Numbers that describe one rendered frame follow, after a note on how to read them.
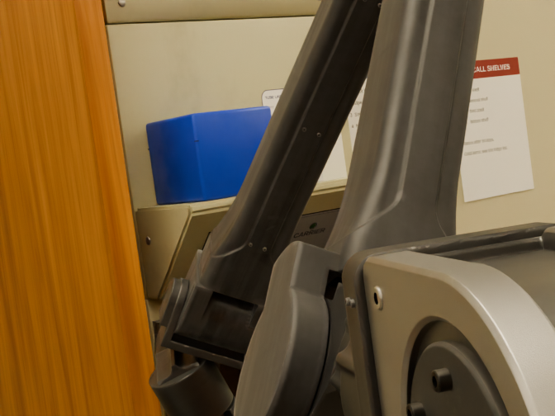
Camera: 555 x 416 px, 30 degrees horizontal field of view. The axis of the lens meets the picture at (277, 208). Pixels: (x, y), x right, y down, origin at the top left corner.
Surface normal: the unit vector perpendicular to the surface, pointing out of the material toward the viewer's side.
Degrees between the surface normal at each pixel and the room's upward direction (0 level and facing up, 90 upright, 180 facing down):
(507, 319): 31
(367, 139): 63
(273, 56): 90
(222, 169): 90
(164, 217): 90
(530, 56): 90
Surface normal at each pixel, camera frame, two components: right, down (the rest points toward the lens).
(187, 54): 0.59, -0.04
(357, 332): -0.97, 0.14
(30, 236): -0.80, 0.15
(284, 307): -0.93, -0.31
